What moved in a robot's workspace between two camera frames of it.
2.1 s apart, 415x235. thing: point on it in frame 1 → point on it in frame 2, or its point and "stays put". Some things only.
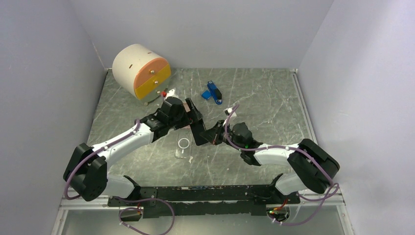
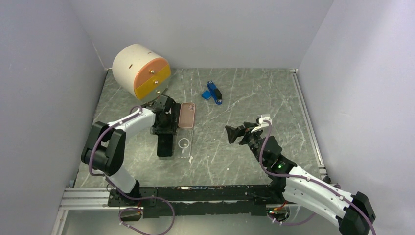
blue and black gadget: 215,92 stays put
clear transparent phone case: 183,142 stays put
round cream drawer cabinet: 140,72 stays put
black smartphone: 196,128 → 165,145
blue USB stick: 206,94 stays put
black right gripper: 213,135 → 233,133
